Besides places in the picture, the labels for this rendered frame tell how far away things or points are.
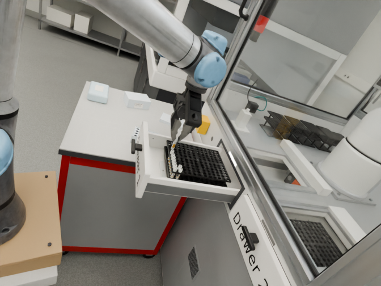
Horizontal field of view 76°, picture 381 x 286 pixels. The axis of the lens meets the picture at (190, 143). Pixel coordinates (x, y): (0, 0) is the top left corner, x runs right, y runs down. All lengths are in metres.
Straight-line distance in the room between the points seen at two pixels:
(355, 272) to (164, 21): 0.57
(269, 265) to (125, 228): 0.82
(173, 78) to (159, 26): 1.11
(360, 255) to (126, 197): 0.89
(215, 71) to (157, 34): 0.15
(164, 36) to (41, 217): 0.52
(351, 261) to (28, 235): 0.68
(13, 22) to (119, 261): 1.32
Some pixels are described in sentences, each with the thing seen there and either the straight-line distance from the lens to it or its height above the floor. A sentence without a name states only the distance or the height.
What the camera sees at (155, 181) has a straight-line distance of 0.77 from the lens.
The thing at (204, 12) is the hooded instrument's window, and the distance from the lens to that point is 1.54.
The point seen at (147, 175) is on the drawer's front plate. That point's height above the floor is 0.92.
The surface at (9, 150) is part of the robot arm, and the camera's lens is 0.58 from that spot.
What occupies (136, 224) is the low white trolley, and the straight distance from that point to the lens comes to 1.33.
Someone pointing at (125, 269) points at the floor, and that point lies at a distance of 1.60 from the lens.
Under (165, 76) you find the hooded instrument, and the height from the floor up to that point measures 0.89.
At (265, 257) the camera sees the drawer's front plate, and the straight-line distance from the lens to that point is 0.73.
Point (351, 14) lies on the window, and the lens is 0.77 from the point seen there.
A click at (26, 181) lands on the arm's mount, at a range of 0.82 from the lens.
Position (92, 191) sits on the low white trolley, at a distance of 1.15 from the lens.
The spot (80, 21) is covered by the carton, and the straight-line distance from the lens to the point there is 4.65.
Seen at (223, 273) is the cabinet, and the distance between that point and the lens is 0.95.
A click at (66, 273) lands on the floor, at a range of 1.56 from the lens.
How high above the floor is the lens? 1.39
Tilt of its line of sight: 30 degrees down
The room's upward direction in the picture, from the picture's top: 25 degrees clockwise
